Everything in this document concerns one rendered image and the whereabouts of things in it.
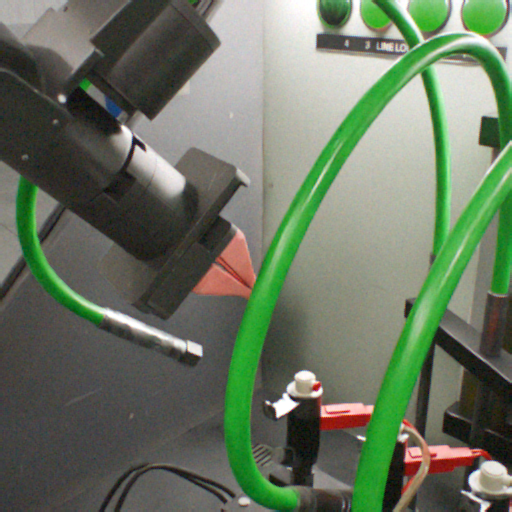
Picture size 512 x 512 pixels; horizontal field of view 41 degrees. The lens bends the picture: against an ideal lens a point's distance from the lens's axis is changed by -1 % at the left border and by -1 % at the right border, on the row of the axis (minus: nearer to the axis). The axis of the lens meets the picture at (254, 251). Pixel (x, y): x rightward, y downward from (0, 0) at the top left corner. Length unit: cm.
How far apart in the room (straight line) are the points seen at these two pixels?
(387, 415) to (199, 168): 20
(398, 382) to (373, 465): 4
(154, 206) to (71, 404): 47
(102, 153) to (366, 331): 57
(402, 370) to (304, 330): 64
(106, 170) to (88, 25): 7
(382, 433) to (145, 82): 21
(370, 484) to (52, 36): 26
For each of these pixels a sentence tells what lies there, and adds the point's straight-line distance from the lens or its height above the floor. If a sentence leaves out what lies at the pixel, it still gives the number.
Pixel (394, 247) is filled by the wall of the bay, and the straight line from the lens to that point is 81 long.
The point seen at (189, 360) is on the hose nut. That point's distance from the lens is 59.
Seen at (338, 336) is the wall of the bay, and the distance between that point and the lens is 91.
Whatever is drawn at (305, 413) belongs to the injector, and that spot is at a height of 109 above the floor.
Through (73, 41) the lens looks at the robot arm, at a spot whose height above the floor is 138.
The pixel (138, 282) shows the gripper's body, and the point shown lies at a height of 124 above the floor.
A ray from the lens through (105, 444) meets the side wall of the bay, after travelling 88.
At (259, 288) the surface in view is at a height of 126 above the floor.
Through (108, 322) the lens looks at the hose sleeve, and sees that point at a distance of 55.
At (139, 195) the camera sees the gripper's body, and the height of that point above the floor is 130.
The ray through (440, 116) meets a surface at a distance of 63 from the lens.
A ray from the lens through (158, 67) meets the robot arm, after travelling 36.
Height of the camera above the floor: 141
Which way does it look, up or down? 22 degrees down
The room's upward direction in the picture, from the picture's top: straight up
